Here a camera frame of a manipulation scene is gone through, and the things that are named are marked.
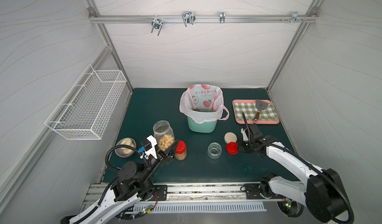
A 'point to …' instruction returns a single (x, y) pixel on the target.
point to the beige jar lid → (230, 137)
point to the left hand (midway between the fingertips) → (172, 138)
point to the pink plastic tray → (258, 122)
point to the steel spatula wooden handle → (260, 105)
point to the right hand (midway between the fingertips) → (238, 145)
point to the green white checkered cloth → (250, 110)
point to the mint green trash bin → (206, 126)
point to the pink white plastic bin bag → (202, 102)
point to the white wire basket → (85, 112)
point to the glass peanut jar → (214, 150)
